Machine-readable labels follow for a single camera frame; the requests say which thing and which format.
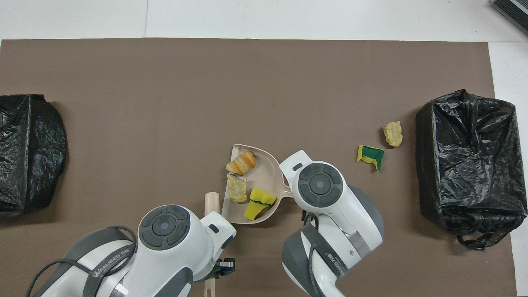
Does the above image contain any small green yellow sponge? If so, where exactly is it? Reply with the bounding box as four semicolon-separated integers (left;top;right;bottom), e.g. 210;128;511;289
249;187;277;207

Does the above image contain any right black trash bag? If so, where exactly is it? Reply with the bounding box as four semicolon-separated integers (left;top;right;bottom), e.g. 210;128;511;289
0;94;69;218

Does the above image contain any pale beige foam chunk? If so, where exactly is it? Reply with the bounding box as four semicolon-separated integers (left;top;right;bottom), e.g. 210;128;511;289
226;173;248;203
383;121;403;147

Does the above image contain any notched green yellow sponge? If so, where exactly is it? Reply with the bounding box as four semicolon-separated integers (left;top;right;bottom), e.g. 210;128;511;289
356;145;385;171

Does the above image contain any dark grey ribbed object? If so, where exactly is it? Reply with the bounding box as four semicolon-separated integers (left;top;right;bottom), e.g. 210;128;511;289
492;0;528;37

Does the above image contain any brown table mat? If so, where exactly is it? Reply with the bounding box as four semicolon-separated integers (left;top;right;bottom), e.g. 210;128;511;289
0;38;519;297

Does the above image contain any striped orange bread piece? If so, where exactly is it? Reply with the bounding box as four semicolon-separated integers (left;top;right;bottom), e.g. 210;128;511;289
225;151;257;176

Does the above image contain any black trash bag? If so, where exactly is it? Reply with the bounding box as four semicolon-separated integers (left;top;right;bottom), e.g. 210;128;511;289
0;94;69;218
415;89;528;251

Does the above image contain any beige brush with black bristles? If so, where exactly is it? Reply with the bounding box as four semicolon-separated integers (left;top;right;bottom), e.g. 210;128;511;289
204;192;222;297

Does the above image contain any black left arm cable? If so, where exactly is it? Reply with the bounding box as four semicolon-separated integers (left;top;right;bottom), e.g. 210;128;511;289
26;225;139;297

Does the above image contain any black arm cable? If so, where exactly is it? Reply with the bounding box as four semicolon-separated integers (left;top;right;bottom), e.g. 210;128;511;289
303;210;326;297
26;225;139;297

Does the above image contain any beige plastic dustpan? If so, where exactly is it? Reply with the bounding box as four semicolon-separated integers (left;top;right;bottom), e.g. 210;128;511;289
221;144;296;225

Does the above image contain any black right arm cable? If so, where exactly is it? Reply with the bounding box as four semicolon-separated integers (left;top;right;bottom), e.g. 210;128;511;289
303;210;326;297

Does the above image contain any left black trash bag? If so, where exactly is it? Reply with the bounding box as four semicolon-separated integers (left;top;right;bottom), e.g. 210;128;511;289
415;89;528;251

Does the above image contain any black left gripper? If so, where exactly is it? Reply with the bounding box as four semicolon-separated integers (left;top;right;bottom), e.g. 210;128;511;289
207;258;236;283

